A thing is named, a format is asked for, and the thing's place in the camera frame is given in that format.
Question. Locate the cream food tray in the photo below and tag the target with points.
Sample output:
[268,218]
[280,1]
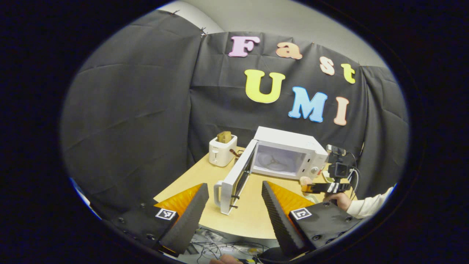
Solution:
[312,198]

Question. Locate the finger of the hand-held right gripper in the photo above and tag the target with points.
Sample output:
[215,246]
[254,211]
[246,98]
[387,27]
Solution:
[318,188]

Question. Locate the brown bread roll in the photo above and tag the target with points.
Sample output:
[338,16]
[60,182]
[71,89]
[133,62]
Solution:
[305,180]

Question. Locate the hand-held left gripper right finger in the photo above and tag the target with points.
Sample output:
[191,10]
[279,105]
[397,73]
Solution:
[280,223]

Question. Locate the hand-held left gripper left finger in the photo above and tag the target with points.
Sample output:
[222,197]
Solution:
[188,222]

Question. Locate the glass microwave turntable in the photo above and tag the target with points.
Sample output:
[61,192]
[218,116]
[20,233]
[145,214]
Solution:
[274,165]

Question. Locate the white toaster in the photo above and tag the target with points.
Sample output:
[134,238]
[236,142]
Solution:
[220,154]

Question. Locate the white microwave oven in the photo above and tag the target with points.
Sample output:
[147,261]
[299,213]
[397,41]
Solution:
[289,141]

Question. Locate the black backdrop cloth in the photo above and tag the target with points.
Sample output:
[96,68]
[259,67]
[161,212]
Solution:
[128,110]

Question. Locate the brown toast slice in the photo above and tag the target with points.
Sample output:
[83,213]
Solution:
[224,137]

